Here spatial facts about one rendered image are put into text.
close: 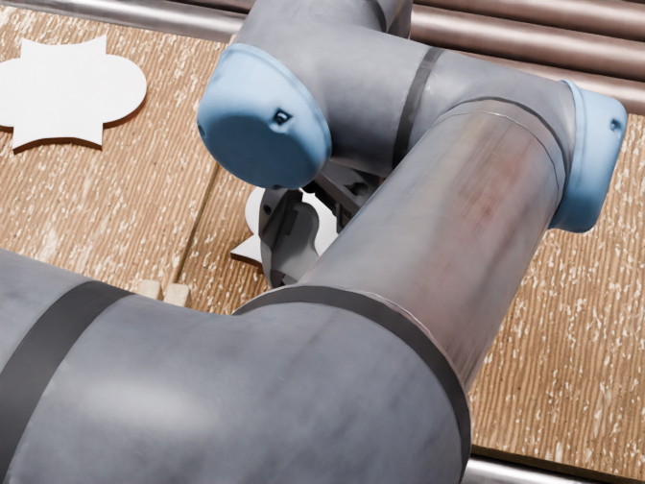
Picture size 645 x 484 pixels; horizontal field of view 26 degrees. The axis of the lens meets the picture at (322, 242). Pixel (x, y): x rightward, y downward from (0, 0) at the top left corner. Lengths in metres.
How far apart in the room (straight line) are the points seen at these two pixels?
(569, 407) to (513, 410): 0.04
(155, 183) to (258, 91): 0.47
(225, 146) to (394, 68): 0.10
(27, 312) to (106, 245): 0.76
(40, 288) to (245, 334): 0.06
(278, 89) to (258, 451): 0.37
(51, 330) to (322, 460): 0.08
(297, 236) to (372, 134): 0.28
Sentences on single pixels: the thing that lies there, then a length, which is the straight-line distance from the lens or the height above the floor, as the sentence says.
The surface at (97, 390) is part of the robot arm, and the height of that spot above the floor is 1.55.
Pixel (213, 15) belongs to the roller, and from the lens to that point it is 1.33.
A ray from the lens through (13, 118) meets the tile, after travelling 1.24.
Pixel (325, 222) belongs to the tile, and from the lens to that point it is 1.08.
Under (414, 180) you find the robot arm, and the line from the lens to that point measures 0.58.
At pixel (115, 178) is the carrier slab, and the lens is 1.19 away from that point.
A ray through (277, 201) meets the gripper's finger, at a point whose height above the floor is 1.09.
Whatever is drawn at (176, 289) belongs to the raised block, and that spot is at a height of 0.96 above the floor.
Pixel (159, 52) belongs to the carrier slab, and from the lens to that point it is 1.28.
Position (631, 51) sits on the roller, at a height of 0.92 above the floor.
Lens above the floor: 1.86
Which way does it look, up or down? 54 degrees down
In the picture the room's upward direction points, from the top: straight up
